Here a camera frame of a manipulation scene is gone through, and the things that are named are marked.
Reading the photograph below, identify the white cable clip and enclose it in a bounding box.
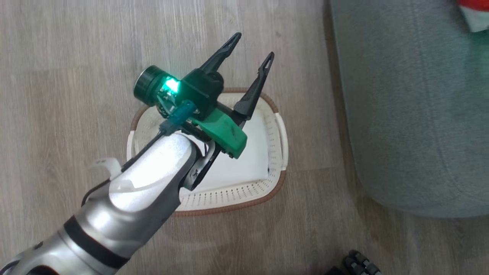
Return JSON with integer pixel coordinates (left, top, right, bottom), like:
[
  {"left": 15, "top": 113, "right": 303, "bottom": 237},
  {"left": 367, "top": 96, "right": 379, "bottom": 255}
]
[{"left": 91, "top": 158, "right": 123, "bottom": 181}]

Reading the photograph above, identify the white laundry basket brown rim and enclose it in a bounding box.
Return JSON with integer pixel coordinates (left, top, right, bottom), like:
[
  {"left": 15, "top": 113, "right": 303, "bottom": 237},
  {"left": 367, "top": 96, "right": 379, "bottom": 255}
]
[{"left": 126, "top": 87, "right": 288, "bottom": 217}]

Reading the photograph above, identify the red white basketball jersey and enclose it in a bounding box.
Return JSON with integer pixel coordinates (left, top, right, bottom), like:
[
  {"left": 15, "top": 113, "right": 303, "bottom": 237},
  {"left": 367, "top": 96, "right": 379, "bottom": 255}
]
[{"left": 456, "top": 0, "right": 489, "bottom": 33}]

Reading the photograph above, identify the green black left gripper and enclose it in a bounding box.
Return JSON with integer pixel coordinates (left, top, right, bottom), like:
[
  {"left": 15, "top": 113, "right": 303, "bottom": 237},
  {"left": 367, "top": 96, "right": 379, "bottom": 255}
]
[{"left": 133, "top": 32, "right": 275, "bottom": 159}]

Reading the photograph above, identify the grey-green fabric sofa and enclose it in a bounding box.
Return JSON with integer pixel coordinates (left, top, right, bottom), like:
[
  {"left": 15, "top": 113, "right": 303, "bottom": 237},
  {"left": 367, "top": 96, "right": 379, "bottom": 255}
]
[{"left": 330, "top": 0, "right": 489, "bottom": 219}]

